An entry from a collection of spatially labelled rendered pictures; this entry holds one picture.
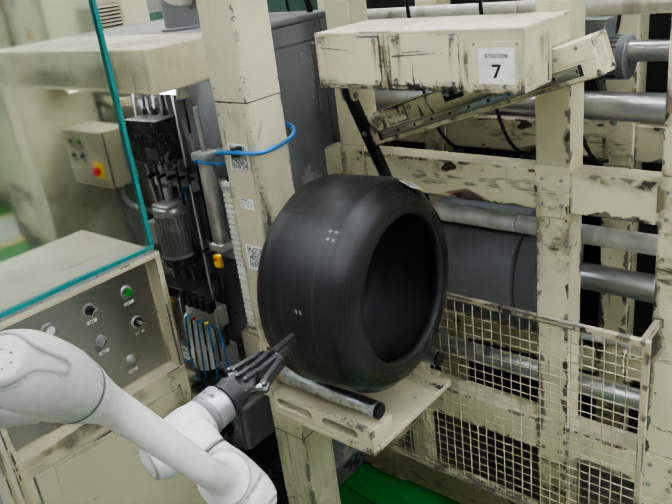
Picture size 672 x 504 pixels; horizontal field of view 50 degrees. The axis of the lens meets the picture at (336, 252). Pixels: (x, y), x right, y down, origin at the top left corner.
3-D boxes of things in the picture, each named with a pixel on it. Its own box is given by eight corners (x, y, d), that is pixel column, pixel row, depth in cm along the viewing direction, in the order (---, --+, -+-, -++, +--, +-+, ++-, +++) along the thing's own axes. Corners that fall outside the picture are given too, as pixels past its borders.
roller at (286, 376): (282, 362, 201) (289, 370, 204) (274, 376, 200) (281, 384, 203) (381, 399, 179) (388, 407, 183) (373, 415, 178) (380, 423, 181)
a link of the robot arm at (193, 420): (185, 416, 156) (229, 453, 152) (129, 463, 147) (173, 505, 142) (186, 388, 149) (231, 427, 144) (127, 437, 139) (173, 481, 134)
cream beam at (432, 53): (318, 89, 195) (311, 33, 189) (373, 70, 212) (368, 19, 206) (524, 96, 157) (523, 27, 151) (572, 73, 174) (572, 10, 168)
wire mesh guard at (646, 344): (383, 447, 260) (363, 274, 232) (386, 444, 261) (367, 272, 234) (636, 554, 204) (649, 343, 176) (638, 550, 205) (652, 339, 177)
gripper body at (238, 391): (231, 393, 150) (261, 367, 155) (205, 382, 155) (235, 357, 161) (240, 419, 153) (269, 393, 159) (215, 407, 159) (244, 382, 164)
